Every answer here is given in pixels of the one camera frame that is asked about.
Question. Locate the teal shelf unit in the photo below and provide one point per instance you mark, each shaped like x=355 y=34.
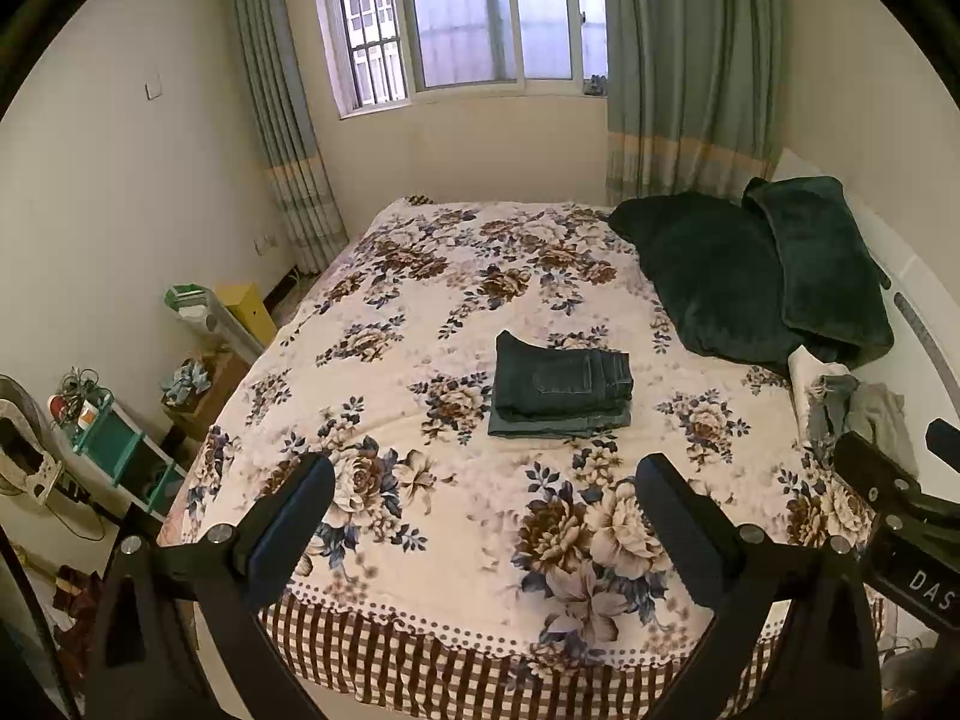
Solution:
x=120 y=450

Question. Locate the white floor fan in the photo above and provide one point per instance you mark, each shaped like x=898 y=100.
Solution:
x=22 y=442

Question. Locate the grey blue garment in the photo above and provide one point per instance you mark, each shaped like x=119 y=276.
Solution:
x=829 y=409

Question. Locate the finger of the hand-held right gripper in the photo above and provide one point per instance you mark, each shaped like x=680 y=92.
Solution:
x=946 y=436
x=874 y=472

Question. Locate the green box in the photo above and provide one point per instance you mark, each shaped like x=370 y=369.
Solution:
x=184 y=296

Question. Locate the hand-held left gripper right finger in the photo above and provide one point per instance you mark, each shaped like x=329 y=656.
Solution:
x=675 y=525

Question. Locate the beige garment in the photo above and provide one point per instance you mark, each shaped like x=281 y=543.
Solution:
x=889 y=420

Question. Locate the green striped curtain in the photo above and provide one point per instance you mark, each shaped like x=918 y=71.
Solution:
x=281 y=90
x=690 y=52

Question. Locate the small windowsill item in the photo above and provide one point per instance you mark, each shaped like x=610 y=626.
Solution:
x=596 y=85

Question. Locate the white cloth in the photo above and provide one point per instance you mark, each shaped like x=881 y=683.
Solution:
x=806 y=375

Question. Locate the dark panel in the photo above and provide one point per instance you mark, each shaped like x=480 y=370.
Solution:
x=30 y=637

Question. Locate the white light switch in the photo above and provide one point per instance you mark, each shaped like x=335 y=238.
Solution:
x=153 y=87

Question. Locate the dark green plush blanket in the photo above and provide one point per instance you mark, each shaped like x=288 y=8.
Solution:
x=705 y=277

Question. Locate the white heater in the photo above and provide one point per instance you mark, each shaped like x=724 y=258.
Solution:
x=221 y=330

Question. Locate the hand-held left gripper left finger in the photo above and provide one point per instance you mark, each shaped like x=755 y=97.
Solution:
x=300 y=510

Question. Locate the white headboard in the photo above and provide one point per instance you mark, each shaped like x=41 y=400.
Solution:
x=919 y=300

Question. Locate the wall socket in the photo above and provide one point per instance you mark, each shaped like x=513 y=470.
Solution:
x=266 y=244

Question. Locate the dark green plush pillow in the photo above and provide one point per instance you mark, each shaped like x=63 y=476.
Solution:
x=825 y=262

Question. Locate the dark blue jeans pants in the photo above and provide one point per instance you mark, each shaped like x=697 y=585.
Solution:
x=555 y=382

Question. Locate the yellow box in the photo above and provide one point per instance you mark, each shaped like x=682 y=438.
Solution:
x=247 y=311

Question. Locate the floral bed blanket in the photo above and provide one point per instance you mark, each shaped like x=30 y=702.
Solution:
x=465 y=510

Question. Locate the wooden stool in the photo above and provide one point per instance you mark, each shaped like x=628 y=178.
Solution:
x=221 y=390

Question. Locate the barred window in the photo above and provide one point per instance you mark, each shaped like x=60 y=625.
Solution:
x=465 y=15

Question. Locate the red cloth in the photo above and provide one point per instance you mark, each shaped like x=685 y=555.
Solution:
x=79 y=589

